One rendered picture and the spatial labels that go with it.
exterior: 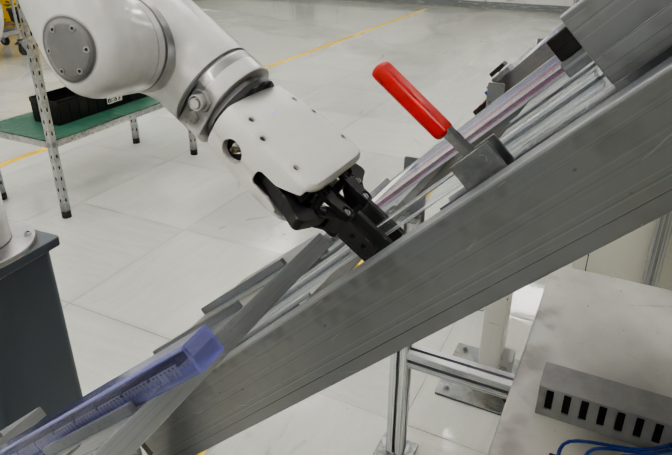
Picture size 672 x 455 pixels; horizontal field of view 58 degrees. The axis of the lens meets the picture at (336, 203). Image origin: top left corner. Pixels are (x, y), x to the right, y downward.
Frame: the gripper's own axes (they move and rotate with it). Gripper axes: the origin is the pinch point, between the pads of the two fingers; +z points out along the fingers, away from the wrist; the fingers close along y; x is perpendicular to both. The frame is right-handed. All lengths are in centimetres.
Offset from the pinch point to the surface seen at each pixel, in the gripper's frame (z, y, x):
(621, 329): 37, 44, 13
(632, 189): 8.2, -10.0, -20.1
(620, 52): 3.2, -6.0, -23.9
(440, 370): 30, 61, 58
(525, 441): 29.9, 15.9, 18.2
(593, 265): 55, 135, 49
